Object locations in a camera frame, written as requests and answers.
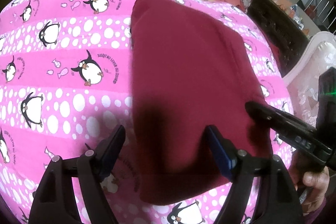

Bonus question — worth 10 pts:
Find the maroon small garment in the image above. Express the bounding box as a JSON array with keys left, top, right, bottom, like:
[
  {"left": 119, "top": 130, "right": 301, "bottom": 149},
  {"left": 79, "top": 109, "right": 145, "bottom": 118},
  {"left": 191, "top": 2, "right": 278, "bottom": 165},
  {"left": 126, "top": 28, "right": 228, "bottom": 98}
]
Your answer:
[{"left": 130, "top": 0, "right": 271, "bottom": 205}]

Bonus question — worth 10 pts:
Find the person's right hand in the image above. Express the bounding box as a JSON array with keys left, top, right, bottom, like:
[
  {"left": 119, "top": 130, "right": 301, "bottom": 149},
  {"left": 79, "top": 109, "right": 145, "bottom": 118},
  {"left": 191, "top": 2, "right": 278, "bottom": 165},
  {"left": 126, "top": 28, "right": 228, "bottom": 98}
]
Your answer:
[{"left": 288, "top": 150, "right": 330, "bottom": 214}]

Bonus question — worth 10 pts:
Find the pink white cushioned chair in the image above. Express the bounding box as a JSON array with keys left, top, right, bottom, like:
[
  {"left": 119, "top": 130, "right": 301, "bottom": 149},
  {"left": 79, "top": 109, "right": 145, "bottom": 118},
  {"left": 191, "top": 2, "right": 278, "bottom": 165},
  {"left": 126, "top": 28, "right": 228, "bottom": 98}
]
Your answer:
[{"left": 284, "top": 31, "right": 335, "bottom": 126}]

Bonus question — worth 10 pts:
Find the dark wooden headboard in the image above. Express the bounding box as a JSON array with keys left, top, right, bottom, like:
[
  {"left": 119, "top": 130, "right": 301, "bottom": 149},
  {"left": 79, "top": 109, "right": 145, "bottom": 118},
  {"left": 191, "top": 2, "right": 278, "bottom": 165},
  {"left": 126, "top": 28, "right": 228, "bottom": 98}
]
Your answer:
[{"left": 247, "top": 0, "right": 309, "bottom": 77}]

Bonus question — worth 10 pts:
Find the pink penguin bed sheet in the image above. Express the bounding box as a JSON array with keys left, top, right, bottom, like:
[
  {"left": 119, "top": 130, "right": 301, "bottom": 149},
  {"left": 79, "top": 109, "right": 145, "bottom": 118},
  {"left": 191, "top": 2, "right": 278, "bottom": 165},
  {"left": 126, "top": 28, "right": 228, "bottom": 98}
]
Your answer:
[{"left": 1, "top": 0, "right": 293, "bottom": 223}]

